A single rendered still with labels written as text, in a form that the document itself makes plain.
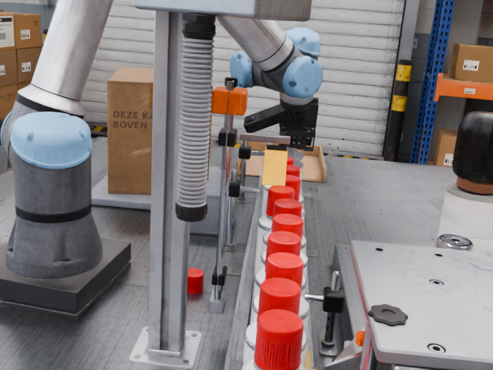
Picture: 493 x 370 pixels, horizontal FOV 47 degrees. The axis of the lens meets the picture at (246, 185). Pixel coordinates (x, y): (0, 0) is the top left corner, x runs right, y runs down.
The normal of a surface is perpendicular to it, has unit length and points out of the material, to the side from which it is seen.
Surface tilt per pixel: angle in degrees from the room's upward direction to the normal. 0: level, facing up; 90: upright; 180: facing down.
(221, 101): 90
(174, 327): 90
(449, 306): 0
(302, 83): 91
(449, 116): 90
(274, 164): 48
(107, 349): 0
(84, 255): 73
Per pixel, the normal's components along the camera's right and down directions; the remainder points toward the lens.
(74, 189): 0.76, 0.25
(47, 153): 0.18, 0.27
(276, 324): 0.08, -0.96
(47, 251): 0.14, 0.01
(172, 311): -0.07, 0.29
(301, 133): -0.09, 0.60
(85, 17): 0.44, 0.29
